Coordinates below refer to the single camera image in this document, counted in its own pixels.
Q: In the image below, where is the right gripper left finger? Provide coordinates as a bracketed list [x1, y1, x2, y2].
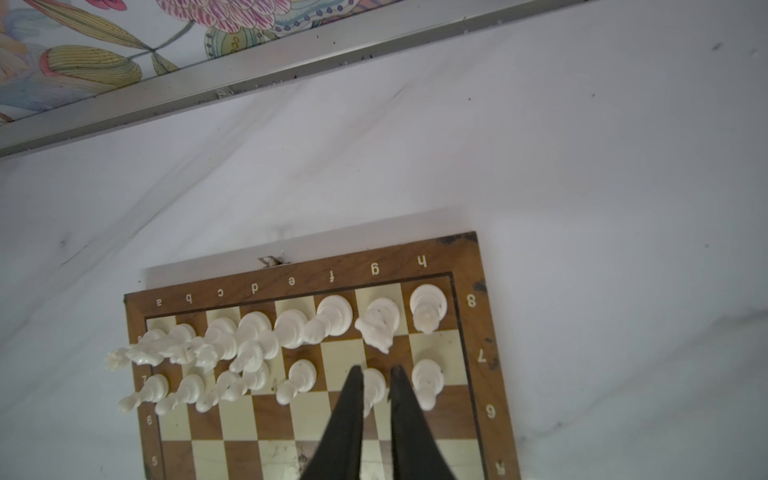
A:
[300, 366, 364, 480]

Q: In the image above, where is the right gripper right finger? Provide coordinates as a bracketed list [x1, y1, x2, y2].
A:
[389, 365, 455, 480]

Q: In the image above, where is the white pawn from tray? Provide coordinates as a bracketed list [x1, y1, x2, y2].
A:
[363, 368, 387, 418]

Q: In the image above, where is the wooden chess board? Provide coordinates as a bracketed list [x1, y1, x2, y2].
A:
[119, 232, 521, 479]

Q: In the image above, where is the white pawn at h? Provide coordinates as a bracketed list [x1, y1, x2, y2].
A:
[411, 359, 445, 411]

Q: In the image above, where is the white knight at g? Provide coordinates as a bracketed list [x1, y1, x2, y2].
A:
[354, 297, 401, 354]

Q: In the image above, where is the white rook at h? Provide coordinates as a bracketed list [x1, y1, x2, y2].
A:
[409, 284, 448, 334]

